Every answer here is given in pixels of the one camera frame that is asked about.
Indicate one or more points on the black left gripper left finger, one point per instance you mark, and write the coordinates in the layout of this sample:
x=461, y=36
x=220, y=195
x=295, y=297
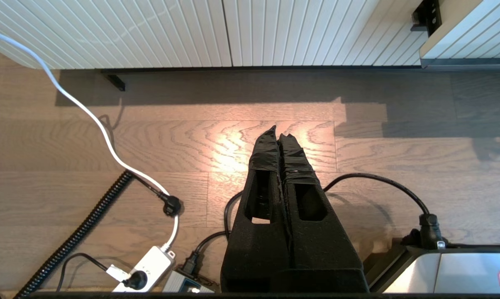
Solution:
x=254, y=249

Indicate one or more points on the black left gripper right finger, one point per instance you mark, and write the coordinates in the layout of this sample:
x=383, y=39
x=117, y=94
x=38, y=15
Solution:
x=320, y=249

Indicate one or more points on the white fluted drawer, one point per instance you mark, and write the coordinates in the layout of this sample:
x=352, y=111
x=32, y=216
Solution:
x=482, y=37

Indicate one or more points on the silver black robot base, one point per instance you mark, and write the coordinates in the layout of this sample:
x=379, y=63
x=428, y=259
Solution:
x=461, y=270

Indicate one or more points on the black metal bracket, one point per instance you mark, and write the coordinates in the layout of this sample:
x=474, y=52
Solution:
x=116, y=82

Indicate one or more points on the white sideboard cabinet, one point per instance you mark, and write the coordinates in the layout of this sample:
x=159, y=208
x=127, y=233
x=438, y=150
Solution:
x=150, y=33

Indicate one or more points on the grey power adapter box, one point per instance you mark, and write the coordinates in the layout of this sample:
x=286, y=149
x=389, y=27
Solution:
x=175, y=282

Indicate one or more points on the white power strip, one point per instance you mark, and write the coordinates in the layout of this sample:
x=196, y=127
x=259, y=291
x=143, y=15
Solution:
x=150, y=261

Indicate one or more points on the small white plug adapter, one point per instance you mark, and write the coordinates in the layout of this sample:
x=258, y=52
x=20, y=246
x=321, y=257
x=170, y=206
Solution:
x=117, y=272

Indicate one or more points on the black drawer slide rail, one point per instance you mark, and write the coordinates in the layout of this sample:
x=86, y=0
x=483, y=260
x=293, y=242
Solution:
x=428, y=14

